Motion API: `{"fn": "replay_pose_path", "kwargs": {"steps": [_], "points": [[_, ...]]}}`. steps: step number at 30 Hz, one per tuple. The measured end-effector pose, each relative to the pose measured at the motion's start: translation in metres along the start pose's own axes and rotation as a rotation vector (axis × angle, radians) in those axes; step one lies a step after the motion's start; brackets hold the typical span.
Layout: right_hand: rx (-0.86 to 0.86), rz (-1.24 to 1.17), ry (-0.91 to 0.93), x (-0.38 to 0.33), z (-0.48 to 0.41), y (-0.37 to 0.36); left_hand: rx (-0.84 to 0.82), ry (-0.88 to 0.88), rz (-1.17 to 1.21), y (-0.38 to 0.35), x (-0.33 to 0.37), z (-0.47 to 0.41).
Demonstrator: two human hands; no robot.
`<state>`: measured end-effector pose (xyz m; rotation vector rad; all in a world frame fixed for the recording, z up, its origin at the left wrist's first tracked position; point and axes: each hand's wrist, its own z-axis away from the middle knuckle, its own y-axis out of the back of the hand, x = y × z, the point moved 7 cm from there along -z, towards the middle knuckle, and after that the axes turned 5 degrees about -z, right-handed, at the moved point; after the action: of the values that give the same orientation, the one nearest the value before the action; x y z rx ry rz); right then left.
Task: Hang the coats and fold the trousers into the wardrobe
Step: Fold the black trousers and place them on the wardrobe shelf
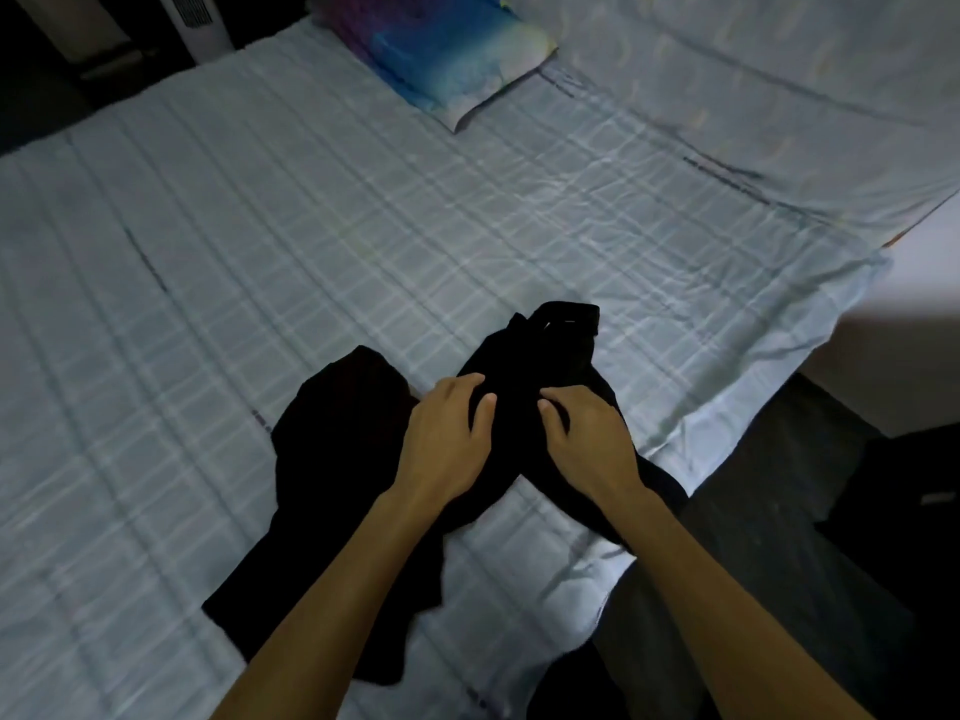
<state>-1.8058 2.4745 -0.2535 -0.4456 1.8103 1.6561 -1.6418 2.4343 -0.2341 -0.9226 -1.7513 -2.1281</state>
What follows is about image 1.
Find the person's left hand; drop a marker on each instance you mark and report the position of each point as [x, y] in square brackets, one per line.
[442, 449]

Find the person's right hand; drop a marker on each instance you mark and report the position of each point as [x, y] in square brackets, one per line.
[596, 449]

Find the bed with pale checked sheet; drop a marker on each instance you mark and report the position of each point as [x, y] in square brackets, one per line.
[225, 254]

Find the person's right forearm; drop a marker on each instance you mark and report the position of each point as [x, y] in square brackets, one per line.
[735, 629]

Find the person's left forearm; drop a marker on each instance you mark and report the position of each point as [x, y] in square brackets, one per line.
[322, 622]

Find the black low dresser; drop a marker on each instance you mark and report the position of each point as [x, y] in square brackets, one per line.
[900, 554]

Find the purple and blue pillow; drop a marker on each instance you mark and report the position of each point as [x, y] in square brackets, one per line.
[442, 52]

